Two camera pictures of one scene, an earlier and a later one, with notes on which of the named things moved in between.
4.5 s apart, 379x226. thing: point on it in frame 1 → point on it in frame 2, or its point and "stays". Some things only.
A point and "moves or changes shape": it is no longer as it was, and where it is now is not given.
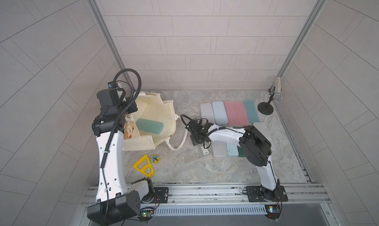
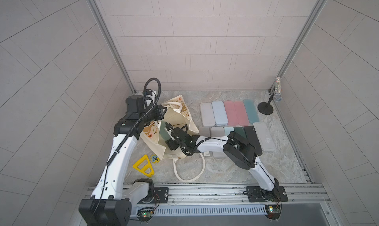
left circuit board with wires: [146, 213] stays
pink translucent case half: [232, 116] stays
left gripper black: [132, 108] → [159, 114]
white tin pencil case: [261, 126] stays
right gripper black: [193, 138] → [170, 143]
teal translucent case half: [152, 126] → [163, 132]
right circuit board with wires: [274, 211] stays
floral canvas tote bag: [150, 106] moves or changes shape
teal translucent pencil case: [251, 111] stays
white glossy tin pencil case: [207, 112] stays
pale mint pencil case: [219, 112] stays
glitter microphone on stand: [267, 109] stays
